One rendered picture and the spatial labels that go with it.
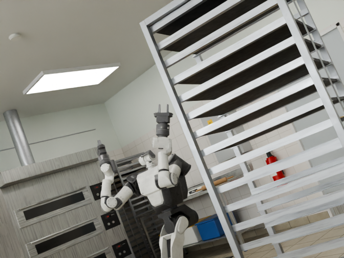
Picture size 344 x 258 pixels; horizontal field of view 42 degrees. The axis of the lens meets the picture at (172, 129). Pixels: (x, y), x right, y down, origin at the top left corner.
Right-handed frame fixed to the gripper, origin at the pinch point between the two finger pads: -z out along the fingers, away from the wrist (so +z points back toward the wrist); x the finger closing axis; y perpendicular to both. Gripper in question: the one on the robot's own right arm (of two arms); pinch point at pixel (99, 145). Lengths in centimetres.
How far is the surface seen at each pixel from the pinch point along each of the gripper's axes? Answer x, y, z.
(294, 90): 160, -49, 97
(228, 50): 157, -34, 67
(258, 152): 136, -36, 107
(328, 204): 104, -77, 127
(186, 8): 160, -24, 41
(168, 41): 146, -16, 46
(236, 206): 115, -26, 120
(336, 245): 129, -51, 152
